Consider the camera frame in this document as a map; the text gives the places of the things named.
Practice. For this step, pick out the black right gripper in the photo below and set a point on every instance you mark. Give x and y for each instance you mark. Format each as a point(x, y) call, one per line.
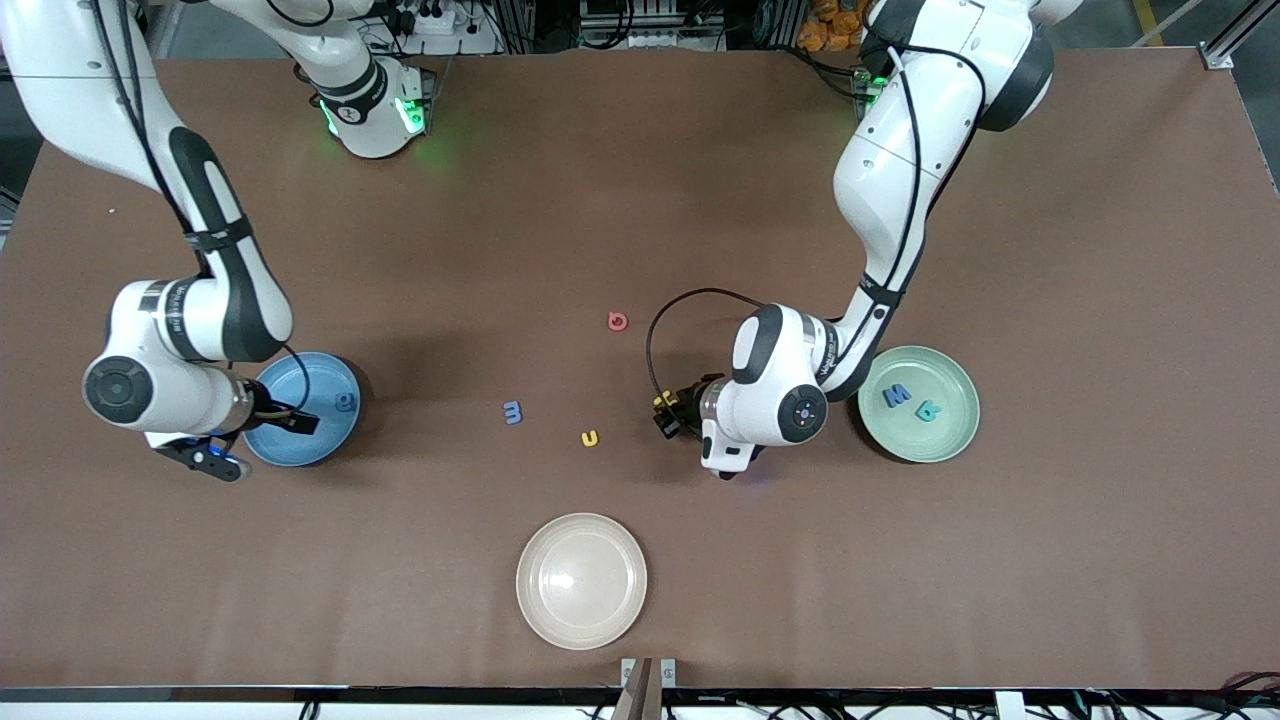
point(268, 409)

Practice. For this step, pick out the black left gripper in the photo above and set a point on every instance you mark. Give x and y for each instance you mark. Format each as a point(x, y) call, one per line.
point(686, 403)

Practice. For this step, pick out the blue foam small a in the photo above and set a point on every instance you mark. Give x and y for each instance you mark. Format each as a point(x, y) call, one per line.
point(339, 401)

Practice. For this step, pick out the pink foam letter G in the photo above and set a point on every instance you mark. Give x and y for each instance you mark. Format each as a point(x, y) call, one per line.
point(610, 321)

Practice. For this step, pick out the blue foam small m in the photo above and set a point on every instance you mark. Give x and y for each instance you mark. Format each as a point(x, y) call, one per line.
point(513, 413)

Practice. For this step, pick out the blue foam capital W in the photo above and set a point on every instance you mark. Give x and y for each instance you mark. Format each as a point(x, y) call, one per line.
point(896, 397)

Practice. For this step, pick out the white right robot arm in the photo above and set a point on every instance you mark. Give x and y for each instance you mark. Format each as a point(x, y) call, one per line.
point(60, 60)

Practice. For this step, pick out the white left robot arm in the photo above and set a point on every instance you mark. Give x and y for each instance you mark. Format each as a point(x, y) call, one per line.
point(880, 160)

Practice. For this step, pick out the blue plate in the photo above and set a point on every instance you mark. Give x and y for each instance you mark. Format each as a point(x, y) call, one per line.
point(300, 445)

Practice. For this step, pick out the beige plate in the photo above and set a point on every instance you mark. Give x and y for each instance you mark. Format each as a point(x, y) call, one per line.
point(580, 580)

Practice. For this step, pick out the green plate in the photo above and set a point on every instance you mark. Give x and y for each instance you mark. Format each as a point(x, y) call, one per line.
point(920, 445)

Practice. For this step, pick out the brown mounting stick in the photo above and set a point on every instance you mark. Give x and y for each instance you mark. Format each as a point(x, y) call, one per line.
point(636, 700)

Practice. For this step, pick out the orange packets pile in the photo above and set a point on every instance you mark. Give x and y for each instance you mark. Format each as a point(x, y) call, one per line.
point(830, 35)

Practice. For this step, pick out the white power strip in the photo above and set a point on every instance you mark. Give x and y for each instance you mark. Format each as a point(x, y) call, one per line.
point(440, 20)

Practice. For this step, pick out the metal table edge bracket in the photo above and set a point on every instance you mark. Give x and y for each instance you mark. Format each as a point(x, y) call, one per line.
point(668, 672)

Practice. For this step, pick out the black table edge rail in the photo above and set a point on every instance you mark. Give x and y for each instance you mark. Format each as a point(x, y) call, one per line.
point(300, 692)

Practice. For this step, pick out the aluminium frame profile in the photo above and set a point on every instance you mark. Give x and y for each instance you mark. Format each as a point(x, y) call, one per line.
point(1215, 58)

